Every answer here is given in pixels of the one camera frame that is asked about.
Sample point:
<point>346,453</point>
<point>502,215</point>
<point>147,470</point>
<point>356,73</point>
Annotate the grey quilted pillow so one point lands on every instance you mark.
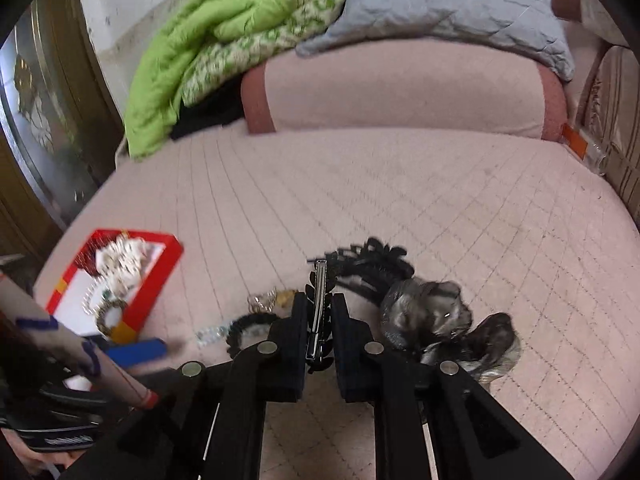
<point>525,27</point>

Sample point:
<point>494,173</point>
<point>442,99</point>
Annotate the pink quilted mattress cover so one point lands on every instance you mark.
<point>519,224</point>

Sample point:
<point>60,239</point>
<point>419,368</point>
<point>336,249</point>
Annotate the white patterned cloth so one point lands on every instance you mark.
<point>597,20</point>

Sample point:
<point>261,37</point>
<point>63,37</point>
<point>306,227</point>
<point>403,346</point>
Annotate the gold charm trinket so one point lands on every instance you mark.
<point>276,301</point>

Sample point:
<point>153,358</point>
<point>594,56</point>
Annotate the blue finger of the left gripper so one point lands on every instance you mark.
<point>138,353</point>

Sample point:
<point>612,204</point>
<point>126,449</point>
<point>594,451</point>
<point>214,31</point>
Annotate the green quilted blanket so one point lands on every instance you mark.
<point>203,45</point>

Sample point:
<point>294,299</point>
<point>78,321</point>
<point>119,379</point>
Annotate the person left hand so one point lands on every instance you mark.
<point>36,462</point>

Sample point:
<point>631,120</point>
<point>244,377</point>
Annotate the red dotted scrunchie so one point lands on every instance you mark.
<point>86,257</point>

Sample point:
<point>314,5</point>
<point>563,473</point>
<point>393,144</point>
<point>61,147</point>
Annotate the pink bolster cushion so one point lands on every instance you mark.
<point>407,83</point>

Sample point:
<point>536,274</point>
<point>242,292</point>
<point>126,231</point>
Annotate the white spotted scrunchie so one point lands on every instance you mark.
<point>122,264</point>

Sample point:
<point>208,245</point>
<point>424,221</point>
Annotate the wooden glass door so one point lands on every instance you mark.
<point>59,125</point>

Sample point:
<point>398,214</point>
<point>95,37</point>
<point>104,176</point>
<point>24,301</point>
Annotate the striped floral sofa cushion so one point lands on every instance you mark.
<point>612,120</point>

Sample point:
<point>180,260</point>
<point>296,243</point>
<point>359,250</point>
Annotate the plastic bottle orange label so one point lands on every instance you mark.
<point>585,148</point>

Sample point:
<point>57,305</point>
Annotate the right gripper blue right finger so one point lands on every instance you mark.
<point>350,336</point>

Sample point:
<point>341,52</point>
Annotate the grey black organza scrunchie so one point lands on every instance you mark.
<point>430,324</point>

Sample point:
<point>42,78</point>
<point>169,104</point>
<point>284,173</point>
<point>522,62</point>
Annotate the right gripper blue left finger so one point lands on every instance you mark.
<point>286,367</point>

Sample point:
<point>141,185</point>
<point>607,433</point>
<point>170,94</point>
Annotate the black claw hair clip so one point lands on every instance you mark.
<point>369,270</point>

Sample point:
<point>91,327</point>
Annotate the patterned sleeve with blue marks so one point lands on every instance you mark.
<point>77,353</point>

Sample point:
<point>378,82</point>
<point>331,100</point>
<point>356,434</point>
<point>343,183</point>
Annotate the red shallow tray box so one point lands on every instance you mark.
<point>84,304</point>

